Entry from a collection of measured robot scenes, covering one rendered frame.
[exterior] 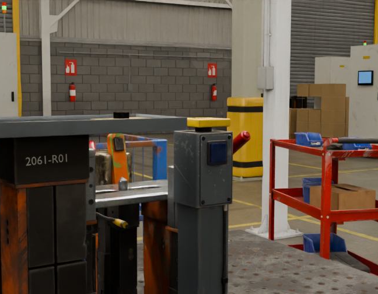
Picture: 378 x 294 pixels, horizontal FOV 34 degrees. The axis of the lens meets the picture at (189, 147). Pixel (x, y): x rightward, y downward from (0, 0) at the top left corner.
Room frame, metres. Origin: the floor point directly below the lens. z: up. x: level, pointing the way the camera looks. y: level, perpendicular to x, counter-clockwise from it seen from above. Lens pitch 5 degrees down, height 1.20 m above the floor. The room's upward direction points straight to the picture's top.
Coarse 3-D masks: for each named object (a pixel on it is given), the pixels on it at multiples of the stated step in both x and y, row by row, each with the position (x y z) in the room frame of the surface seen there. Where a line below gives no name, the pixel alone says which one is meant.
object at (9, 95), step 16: (0, 32) 8.74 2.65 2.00; (0, 48) 8.72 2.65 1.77; (16, 48) 8.85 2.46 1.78; (0, 64) 8.72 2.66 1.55; (16, 64) 8.85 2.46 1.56; (0, 80) 8.72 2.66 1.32; (16, 80) 8.84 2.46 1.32; (0, 96) 8.71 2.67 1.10; (16, 96) 8.83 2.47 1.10; (0, 112) 8.71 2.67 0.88; (16, 112) 8.83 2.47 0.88
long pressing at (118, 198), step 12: (156, 180) 1.37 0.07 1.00; (96, 192) 1.23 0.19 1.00; (108, 192) 1.21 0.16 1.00; (120, 192) 1.21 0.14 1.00; (132, 192) 1.21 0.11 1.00; (144, 192) 1.21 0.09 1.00; (156, 192) 1.19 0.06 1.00; (96, 204) 1.11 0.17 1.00; (108, 204) 1.12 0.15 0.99; (120, 204) 1.13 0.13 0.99
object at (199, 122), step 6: (192, 120) 0.92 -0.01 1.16; (198, 120) 0.91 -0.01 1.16; (204, 120) 0.91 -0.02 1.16; (210, 120) 0.92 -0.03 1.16; (216, 120) 0.92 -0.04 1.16; (222, 120) 0.93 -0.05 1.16; (228, 120) 0.93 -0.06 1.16; (192, 126) 0.92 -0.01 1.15; (198, 126) 0.90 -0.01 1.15; (204, 126) 0.91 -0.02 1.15; (210, 126) 0.92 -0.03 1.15; (216, 126) 0.92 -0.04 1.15; (222, 126) 0.93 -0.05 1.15; (228, 126) 0.94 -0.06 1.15
